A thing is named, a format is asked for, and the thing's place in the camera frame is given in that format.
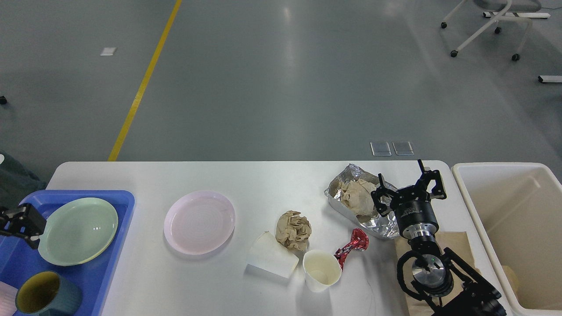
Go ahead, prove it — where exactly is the blue plastic tray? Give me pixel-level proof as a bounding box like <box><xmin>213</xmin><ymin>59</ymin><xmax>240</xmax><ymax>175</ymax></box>
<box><xmin>0</xmin><ymin>190</ymin><xmax>135</xmax><ymax>316</ymax></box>

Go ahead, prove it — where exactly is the white office chair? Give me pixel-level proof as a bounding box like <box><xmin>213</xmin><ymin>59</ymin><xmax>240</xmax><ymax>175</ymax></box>
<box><xmin>450</xmin><ymin>0</ymin><xmax>542</xmax><ymax>62</ymax></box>

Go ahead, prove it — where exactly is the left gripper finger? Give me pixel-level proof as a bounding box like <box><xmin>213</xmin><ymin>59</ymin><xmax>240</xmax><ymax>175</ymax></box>
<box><xmin>0</xmin><ymin>203</ymin><xmax>47</xmax><ymax>250</ymax></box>

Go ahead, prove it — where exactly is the pink object tray corner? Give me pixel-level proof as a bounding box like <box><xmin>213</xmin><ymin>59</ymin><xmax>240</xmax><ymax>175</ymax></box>
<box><xmin>0</xmin><ymin>282</ymin><xmax>18</xmax><ymax>316</ymax></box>

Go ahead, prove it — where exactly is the floor outlet cover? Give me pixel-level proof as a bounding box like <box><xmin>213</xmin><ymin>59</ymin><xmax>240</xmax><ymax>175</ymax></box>
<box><xmin>371</xmin><ymin>141</ymin><xmax>392</xmax><ymax>157</ymax></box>
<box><xmin>392</xmin><ymin>141</ymin><xmax>414</xmax><ymax>156</ymax></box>

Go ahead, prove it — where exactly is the light green plate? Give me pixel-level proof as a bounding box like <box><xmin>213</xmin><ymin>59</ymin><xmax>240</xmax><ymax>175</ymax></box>
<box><xmin>38</xmin><ymin>197</ymin><xmax>119</xmax><ymax>266</ymax></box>

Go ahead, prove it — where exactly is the dark teal mug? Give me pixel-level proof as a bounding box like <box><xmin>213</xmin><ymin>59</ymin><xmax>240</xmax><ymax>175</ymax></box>
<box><xmin>15</xmin><ymin>271</ymin><xmax>83</xmax><ymax>316</ymax></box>

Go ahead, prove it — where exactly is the pink plate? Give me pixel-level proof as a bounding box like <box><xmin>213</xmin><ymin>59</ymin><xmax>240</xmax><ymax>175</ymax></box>
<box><xmin>163</xmin><ymin>190</ymin><xmax>236</xmax><ymax>255</ymax></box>

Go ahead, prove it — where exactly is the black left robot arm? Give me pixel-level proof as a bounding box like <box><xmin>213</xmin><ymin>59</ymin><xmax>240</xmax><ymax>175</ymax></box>
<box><xmin>0</xmin><ymin>152</ymin><xmax>46</xmax><ymax>249</ymax></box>

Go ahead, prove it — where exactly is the floor outlet cover left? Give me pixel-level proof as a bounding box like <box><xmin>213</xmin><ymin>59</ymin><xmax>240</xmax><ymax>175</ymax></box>
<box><xmin>371</xmin><ymin>141</ymin><xmax>392</xmax><ymax>157</ymax></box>

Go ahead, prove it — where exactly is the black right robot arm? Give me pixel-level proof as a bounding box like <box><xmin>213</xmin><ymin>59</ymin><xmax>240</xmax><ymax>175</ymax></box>
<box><xmin>371</xmin><ymin>160</ymin><xmax>507</xmax><ymax>316</ymax></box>

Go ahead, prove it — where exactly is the crumpled aluminium foil tray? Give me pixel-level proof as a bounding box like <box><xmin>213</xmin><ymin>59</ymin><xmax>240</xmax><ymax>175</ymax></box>
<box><xmin>324</xmin><ymin>164</ymin><xmax>399</xmax><ymax>240</ymax></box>

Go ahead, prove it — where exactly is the white paper cup lying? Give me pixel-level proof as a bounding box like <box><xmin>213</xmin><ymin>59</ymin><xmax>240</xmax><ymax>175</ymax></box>
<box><xmin>246</xmin><ymin>231</ymin><xmax>299</xmax><ymax>279</ymax></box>

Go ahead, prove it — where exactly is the white furniture leg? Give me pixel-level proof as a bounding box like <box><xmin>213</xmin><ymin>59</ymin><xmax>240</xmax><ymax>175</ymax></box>
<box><xmin>538</xmin><ymin>75</ymin><xmax>562</xmax><ymax>84</ymax></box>

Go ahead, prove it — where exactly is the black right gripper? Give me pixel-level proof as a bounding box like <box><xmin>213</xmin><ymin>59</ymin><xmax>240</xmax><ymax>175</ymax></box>
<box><xmin>371</xmin><ymin>159</ymin><xmax>447</xmax><ymax>240</ymax></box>

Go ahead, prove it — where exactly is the crumpled brown paper ball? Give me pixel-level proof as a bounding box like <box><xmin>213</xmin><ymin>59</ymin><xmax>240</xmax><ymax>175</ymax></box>
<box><xmin>275</xmin><ymin>210</ymin><xmax>312</xmax><ymax>251</ymax></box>

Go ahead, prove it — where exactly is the red foil wrapper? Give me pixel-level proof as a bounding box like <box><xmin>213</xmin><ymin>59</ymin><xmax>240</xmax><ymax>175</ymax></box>
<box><xmin>334</xmin><ymin>228</ymin><xmax>370</xmax><ymax>270</ymax></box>

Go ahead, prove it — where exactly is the floor outlet cover right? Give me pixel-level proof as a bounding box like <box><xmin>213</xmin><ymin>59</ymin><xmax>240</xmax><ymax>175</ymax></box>
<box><xmin>392</xmin><ymin>141</ymin><xmax>414</xmax><ymax>156</ymax></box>

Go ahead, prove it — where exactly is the crumpled paper in foil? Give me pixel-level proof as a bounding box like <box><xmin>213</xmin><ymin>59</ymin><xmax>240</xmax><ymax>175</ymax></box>
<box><xmin>339</xmin><ymin>179</ymin><xmax>377</xmax><ymax>216</ymax></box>

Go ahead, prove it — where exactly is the beige plastic bin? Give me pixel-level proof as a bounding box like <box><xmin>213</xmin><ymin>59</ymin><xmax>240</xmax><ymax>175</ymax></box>
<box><xmin>451</xmin><ymin>162</ymin><xmax>562</xmax><ymax>316</ymax></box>

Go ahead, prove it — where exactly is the white paper cup upright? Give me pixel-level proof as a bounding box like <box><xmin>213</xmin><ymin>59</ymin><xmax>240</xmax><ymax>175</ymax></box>
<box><xmin>303</xmin><ymin>250</ymin><xmax>342</xmax><ymax>293</ymax></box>

